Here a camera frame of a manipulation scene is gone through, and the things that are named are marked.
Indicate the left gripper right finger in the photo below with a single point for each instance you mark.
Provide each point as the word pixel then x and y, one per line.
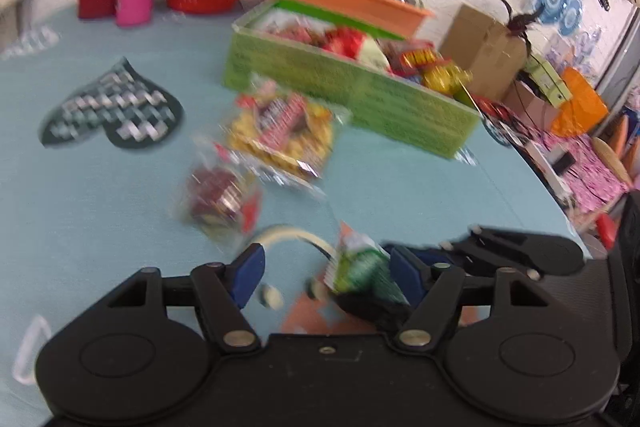
pixel 434 294

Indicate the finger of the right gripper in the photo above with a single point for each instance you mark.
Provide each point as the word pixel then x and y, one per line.
pixel 485 250

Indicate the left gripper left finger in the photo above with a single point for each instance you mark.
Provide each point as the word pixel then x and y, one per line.
pixel 221 293

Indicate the green snack packet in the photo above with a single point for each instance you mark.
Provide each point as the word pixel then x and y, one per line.
pixel 359 281

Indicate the small red candy packet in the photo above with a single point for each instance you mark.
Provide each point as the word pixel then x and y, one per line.
pixel 220 196

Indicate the yellow corn snack bag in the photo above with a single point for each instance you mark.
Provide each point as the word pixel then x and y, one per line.
pixel 281 133

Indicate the yellow clear candy bag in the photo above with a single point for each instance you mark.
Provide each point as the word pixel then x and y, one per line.
pixel 445 77

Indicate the red yellow label packet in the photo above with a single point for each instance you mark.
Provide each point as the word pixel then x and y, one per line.
pixel 410 56

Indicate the red white snack packet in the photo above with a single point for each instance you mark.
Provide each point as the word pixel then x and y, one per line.
pixel 344 41

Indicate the white power strip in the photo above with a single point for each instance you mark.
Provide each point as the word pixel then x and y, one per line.
pixel 556 185

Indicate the orange plastic bag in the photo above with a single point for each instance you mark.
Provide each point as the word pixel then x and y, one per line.
pixel 584 110

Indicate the light green small box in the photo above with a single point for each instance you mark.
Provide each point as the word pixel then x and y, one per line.
pixel 548 81

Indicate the brown cardboard box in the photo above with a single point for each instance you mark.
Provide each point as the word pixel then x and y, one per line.
pixel 485 48

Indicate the dark red feather plant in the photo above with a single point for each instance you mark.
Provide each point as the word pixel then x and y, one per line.
pixel 518 24

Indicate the green cardboard box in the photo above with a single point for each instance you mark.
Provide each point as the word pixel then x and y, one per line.
pixel 383 103

